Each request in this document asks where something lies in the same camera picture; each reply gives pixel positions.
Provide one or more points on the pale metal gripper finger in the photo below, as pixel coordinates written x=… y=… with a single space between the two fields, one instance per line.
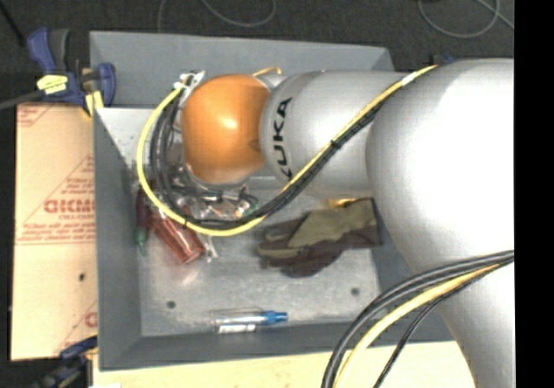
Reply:
x=211 y=247

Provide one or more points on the clear red plastic cup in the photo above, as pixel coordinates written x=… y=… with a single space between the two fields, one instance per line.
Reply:
x=179 y=239

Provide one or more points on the dark red small object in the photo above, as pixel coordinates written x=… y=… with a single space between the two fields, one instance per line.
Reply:
x=143 y=208

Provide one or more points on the grey metal bin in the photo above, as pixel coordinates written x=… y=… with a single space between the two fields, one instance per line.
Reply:
x=268 y=286

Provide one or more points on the small green toy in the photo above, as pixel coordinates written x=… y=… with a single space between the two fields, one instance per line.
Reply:
x=141 y=239

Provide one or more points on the clear tube with blue cap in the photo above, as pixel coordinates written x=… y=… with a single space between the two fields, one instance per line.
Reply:
x=246 y=320

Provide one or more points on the brown and olive work glove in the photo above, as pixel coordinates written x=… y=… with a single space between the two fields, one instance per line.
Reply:
x=316 y=239

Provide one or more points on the brown cardboard board, red print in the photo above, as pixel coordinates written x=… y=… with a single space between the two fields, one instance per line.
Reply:
x=52 y=247

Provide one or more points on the black cylinder on white bracket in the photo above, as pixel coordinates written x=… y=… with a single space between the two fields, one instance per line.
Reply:
x=190 y=78

